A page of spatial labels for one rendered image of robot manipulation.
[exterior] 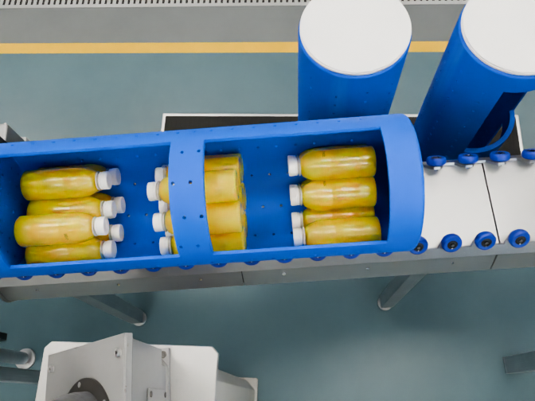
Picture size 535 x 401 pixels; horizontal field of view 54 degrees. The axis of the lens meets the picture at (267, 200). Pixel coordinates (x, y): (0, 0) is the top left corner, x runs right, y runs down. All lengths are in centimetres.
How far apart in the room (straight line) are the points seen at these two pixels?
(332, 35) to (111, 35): 168
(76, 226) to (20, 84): 180
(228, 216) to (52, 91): 184
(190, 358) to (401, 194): 48
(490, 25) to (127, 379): 116
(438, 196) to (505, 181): 16
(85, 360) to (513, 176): 103
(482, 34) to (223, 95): 140
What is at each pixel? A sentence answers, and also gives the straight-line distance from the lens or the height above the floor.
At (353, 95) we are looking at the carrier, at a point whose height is 94.
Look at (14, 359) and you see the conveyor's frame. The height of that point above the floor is 13.
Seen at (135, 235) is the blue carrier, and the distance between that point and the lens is 127.
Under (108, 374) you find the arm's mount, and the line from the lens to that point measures 81.
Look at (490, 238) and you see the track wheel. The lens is 127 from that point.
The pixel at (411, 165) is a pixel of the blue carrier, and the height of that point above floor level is 123.
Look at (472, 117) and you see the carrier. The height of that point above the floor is 81.
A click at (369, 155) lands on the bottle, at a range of 111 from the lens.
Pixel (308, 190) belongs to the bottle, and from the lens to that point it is 112.
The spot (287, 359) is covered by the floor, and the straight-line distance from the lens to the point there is 213.
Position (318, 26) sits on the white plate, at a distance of 140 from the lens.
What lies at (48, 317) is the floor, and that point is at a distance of 237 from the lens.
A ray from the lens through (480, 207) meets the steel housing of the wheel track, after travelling 134.
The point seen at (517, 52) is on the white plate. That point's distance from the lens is 144.
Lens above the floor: 212
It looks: 69 degrees down
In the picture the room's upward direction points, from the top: 9 degrees counter-clockwise
